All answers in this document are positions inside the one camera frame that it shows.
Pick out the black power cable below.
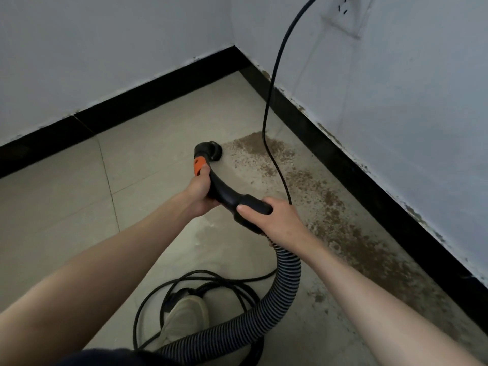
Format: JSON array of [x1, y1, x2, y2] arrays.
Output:
[[132, 0, 325, 366]]

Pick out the person's left hand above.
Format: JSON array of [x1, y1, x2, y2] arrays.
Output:
[[181, 162, 221, 220]]

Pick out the person's black trousers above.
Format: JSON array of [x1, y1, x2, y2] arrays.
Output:
[[57, 347, 180, 366]]

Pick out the black vacuum hose with handle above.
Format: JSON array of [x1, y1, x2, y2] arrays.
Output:
[[156, 141, 303, 366]]

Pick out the grey shoe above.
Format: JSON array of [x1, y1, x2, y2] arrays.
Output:
[[156, 295, 210, 349]]

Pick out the white wall socket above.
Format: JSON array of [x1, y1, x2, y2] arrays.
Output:
[[322, 0, 376, 39]]

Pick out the brown sawdust dirt patch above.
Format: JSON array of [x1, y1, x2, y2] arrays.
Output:
[[225, 132, 485, 348]]

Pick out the person's left forearm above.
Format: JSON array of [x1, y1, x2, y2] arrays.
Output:
[[0, 193, 201, 366]]

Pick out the person's right hand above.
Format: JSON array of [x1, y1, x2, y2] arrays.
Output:
[[236, 196, 317, 260]]

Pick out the person's right forearm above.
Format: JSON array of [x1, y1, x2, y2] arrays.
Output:
[[301, 238, 481, 366]]

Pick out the tiled floor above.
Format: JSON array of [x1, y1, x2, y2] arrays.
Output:
[[0, 70, 488, 366]]

